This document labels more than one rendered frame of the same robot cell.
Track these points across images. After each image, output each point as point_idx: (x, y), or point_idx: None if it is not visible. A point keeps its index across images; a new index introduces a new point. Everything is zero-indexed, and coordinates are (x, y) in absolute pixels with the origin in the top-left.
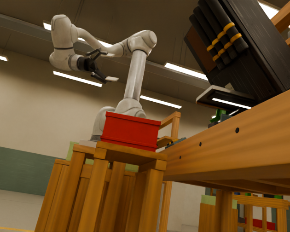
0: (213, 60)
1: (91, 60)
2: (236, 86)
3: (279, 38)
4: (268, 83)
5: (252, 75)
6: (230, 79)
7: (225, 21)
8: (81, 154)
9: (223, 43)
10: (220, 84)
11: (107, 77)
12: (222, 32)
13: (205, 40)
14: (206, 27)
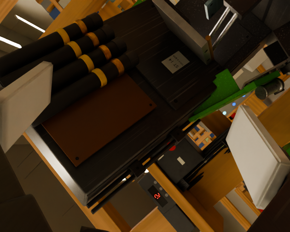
0: (119, 62)
1: (3, 229)
2: (163, 50)
3: None
4: (142, 7)
5: (136, 24)
6: (154, 59)
7: (49, 34)
8: None
9: (87, 40)
10: (171, 82)
11: (262, 192)
12: (68, 42)
13: (82, 78)
14: (56, 71)
